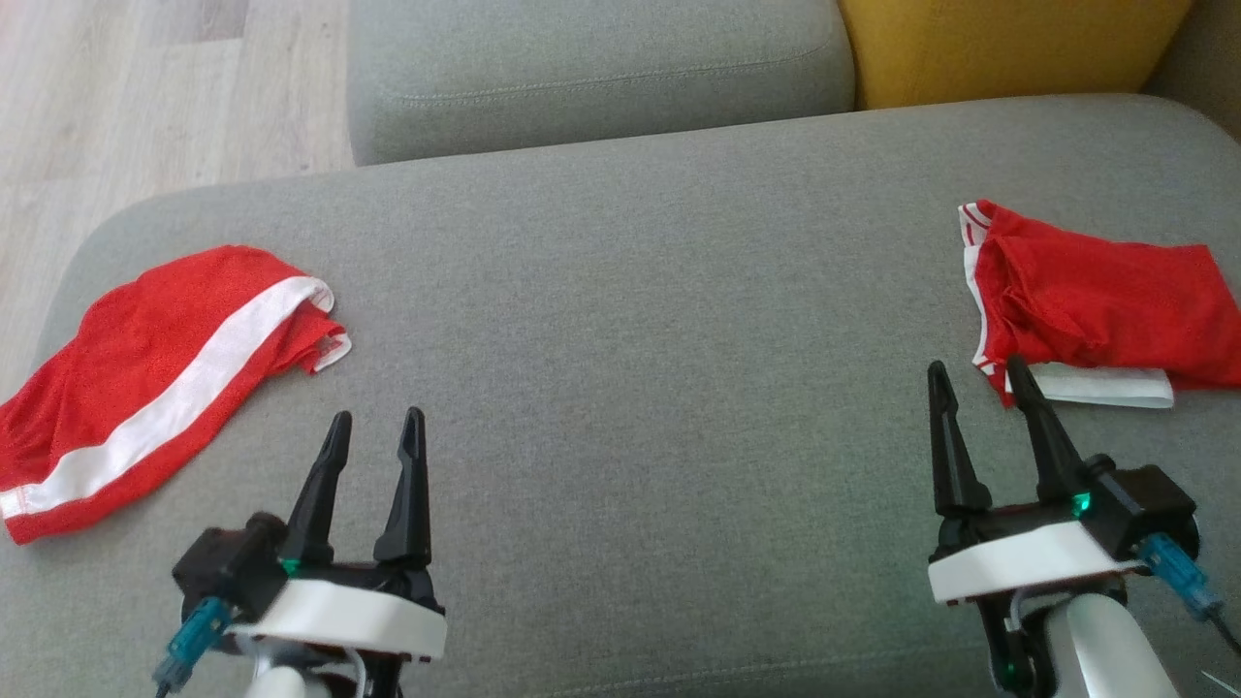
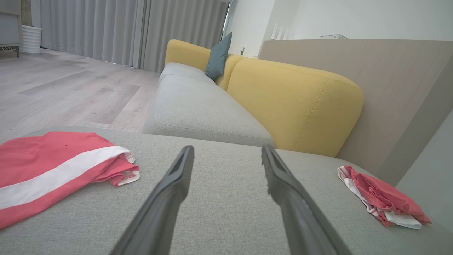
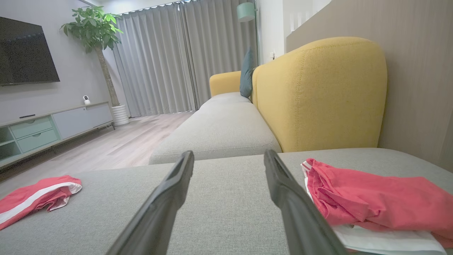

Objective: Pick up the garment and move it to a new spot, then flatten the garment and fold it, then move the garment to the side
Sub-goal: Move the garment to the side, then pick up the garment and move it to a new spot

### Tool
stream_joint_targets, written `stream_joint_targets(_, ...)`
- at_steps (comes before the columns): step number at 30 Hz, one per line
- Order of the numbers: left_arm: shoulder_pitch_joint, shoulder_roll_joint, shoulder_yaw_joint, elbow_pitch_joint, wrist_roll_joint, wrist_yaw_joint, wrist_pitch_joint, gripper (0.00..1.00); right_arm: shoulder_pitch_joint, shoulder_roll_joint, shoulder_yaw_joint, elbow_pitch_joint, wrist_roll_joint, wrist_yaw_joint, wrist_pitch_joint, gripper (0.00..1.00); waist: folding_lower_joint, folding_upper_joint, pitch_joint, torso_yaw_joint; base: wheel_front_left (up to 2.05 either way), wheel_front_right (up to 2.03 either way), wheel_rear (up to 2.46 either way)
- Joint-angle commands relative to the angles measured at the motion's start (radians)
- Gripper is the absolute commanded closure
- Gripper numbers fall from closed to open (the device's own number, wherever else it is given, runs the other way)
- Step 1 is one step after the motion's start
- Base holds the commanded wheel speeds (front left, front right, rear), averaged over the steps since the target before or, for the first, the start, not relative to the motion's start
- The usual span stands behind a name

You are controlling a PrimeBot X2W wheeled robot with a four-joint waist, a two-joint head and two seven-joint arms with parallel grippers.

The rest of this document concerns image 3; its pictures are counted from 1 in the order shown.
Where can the grey mint TV cabinet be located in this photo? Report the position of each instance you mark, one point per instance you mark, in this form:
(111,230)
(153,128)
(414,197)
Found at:
(70,120)

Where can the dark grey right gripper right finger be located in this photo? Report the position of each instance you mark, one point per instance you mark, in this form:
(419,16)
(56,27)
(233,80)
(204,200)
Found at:
(300,219)

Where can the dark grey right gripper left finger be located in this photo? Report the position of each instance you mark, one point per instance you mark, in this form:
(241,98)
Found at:
(159,212)

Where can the black flat television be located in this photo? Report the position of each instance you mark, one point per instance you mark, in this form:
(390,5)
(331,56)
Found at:
(24,53)

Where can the white ribbed plant pot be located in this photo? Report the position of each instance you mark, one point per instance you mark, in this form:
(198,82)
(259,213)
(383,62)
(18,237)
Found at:
(120,115)

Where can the far yellow back cushion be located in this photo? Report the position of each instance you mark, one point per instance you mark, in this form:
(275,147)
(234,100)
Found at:
(224,83)

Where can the mint shade floor lamp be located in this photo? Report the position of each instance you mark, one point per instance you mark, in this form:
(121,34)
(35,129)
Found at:
(245,11)

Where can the large yellow sofa backrest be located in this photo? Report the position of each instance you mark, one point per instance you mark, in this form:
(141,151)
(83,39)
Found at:
(318,95)

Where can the red white garment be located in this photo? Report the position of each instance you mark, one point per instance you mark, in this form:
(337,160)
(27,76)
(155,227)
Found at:
(371,198)
(32,198)

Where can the grey pleated curtains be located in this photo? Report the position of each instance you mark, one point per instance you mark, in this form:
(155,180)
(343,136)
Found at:
(170,56)

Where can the black remote control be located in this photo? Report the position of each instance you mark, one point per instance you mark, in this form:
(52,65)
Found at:
(27,115)

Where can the long grey sofa seat cushion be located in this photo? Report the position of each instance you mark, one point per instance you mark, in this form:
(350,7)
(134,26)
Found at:
(219,131)

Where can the green leafy indoor tree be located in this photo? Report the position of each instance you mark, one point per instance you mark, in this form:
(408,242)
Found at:
(93,28)

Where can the teal throw pillow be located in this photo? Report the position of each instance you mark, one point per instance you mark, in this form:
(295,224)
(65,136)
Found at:
(246,74)

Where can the large grey sofa chaise seat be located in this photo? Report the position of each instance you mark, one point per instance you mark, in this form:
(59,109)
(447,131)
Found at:
(226,198)

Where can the small white security camera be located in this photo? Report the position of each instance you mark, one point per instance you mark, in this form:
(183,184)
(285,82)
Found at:
(86,100)

